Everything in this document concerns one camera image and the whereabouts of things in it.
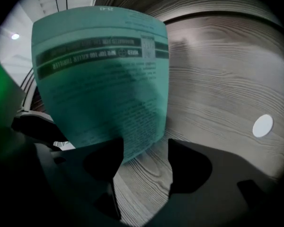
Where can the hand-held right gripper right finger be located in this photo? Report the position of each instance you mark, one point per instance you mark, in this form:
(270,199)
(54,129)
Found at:
(227,185)

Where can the teal stationery book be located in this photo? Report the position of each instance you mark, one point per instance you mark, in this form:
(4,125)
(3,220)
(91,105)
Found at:
(99,91)

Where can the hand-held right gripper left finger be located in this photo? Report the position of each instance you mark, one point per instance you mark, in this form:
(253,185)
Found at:
(73,174)

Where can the black framed ceiling panel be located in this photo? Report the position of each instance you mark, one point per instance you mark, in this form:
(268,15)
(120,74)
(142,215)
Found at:
(61,0)

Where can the grey wooden desk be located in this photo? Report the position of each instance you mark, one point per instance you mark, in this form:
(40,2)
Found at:
(222,79)

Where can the white round desk cap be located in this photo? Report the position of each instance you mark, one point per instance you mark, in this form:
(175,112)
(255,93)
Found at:
(263,125)

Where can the green folder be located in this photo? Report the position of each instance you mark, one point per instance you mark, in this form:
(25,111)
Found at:
(1,96)

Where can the round ceiling light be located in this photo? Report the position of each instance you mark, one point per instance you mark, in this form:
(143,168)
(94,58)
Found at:
(15,36)

